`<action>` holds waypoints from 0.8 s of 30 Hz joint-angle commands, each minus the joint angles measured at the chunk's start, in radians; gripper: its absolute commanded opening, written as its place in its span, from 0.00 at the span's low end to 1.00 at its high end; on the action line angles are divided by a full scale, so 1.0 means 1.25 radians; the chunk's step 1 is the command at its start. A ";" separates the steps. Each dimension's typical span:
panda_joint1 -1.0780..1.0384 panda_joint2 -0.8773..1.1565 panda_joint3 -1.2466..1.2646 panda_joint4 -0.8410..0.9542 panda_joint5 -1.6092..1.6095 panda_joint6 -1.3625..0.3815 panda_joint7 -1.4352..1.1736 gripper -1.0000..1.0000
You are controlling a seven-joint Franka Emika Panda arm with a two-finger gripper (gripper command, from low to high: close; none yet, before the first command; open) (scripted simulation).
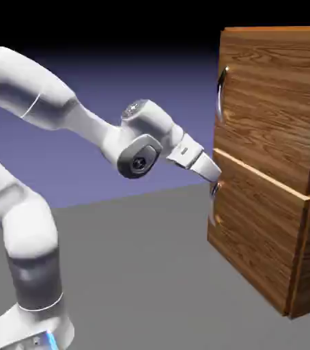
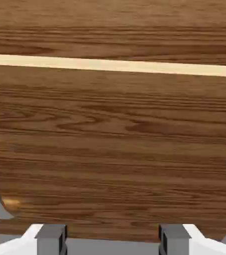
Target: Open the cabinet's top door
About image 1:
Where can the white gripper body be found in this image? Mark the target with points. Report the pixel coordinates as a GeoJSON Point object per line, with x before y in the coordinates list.
{"type": "Point", "coordinates": [206, 167]}

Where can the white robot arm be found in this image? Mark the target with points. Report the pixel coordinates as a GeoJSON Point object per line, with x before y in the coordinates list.
{"type": "Point", "coordinates": [48, 101]}

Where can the large wooden cabinet door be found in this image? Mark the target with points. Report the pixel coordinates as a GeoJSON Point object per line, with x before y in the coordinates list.
{"type": "Point", "coordinates": [267, 117]}

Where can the small wooden cabinet door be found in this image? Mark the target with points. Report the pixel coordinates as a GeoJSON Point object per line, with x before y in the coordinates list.
{"type": "Point", "coordinates": [256, 235]}

